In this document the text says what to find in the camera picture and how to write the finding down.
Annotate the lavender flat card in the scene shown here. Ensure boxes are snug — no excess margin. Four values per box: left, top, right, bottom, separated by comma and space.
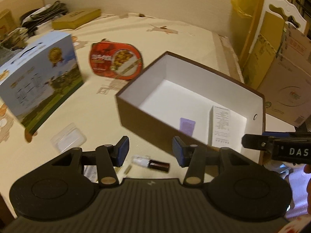
179, 117, 195, 136

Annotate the white printed carton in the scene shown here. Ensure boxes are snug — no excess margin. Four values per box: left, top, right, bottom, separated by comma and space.
210, 105, 231, 148

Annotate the light wooden headboard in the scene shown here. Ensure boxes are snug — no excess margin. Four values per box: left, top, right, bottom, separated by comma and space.
0, 0, 45, 17

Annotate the olive flat gift box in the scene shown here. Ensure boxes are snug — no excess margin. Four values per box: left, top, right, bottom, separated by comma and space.
52, 9, 102, 30

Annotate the person's right hand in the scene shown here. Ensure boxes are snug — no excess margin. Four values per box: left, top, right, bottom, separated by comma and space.
304, 164, 311, 214

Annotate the flat leaning cardboard sheet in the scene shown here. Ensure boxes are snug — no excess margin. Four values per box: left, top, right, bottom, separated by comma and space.
239, 0, 287, 88

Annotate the white paper leaflet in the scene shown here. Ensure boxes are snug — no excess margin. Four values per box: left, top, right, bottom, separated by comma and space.
84, 166, 98, 182

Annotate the clear plastic case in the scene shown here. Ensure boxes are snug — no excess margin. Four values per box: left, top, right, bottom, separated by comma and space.
50, 123, 87, 151

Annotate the yellow plastic bag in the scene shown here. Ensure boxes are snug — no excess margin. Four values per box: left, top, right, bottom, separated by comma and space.
230, 0, 295, 61

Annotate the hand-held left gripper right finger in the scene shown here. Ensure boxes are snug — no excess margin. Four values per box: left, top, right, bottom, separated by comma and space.
172, 136, 248, 188

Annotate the dark printed pouch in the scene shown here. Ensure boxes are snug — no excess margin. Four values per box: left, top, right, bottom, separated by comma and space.
0, 27, 29, 51

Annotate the brown box with white inside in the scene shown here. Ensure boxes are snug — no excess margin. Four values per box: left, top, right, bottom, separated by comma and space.
115, 51, 266, 166

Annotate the white carved headboard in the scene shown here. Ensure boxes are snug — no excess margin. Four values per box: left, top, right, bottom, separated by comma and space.
264, 0, 308, 33

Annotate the pile of black cables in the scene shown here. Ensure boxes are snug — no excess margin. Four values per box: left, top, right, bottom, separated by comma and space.
19, 1, 67, 28

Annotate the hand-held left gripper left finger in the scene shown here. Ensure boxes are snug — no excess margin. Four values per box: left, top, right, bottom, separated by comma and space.
51, 136, 130, 189

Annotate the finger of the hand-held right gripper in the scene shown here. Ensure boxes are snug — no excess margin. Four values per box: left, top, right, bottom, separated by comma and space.
242, 133, 275, 152
262, 131, 311, 138

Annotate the blue milk carton box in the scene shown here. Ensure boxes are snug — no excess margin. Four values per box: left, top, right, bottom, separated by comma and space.
0, 31, 85, 135

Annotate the large printed cardboard box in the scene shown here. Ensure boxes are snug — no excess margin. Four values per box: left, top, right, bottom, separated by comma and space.
258, 22, 311, 127

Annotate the cream printed tablecloth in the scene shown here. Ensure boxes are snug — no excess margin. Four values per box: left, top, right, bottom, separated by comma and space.
0, 12, 245, 199

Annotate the red instant meal bowl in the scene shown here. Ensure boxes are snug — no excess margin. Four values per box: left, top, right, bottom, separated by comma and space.
89, 42, 144, 81

